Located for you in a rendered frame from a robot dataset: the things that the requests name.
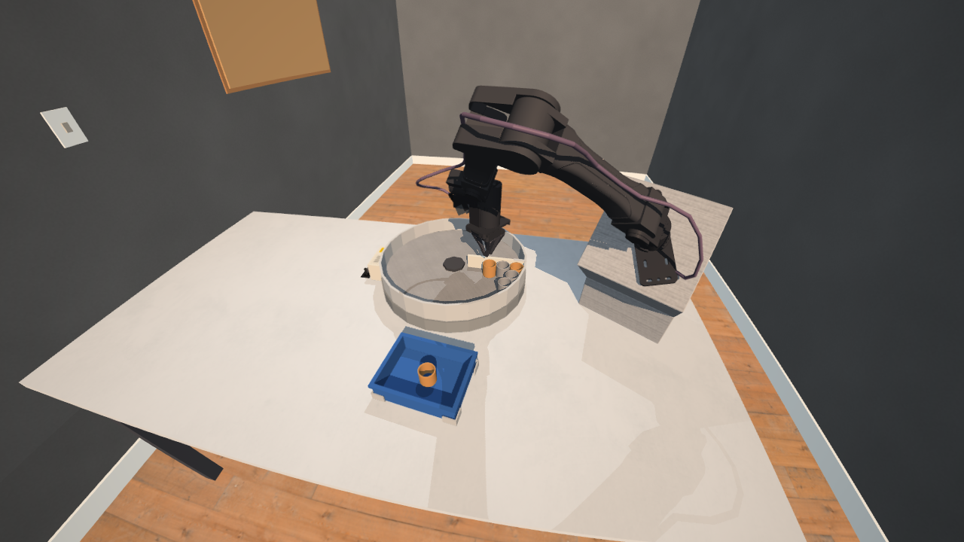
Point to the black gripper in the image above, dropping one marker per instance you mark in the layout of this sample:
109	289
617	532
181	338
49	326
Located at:
490	230

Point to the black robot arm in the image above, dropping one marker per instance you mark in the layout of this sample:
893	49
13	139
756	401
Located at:
644	223

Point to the beige round turntable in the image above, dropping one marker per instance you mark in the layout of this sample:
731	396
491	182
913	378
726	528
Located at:
432	277

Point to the blue open crate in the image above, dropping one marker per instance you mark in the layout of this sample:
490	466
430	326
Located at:
397	378

